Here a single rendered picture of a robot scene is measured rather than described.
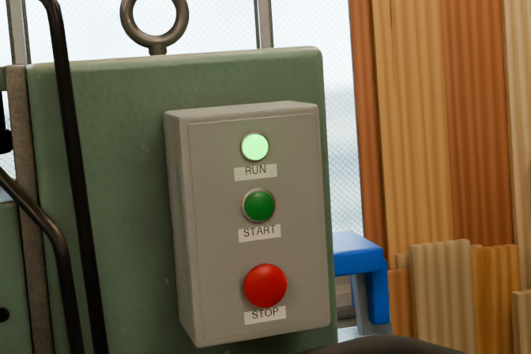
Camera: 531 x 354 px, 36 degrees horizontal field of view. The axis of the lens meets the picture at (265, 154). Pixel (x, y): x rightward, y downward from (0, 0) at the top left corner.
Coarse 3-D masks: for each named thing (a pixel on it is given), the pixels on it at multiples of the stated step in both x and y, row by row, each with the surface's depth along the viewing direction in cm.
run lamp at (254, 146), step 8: (248, 136) 54; (256, 136) 54; (264, 136) 55; (240, 144) 54; (248, 144) 54; (256, 144) 54; (264, 144) 54; (248, 152) 54; (256, 152) 54; (264, 152) 54; (256, 160) 55
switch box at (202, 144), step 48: (192, 144) 53; (288, 144) 55; (192, 192) 54; (240, 192) 55; (288, 192) 56; (192, 240) 54; (288, 240) 56; (192, 288) 55; (240, 288) 55; (288, 288) 57; (192, 336) 56; (240, 336) 56
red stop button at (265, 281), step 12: (264, 264) 55; (252, 276) 55; (264, 276) 55; (276, 276) 55; (252, 288) 55; (264, 288) 55; (276, 288) 55; (252, 300) 55; (264, 300) 55; (276, 300) 55
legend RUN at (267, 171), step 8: (240, 168) 55; (248, 168) 55; (256, 168) 55; (264, 168) 55; (272, 168) 55; (240, 176) 55; (248, 176) 55; (256, 176) 55; (264, 176) 55; (272, 176) 55
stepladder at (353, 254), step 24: (336, 240) 151; (360, 240) 149; (336, 264) 142; (360, 264) 143; (384, 264) 146; (360, 288) 149; (384, 288) 147; (360, 312) 149; (384, 312) 147; (360, 336) 148
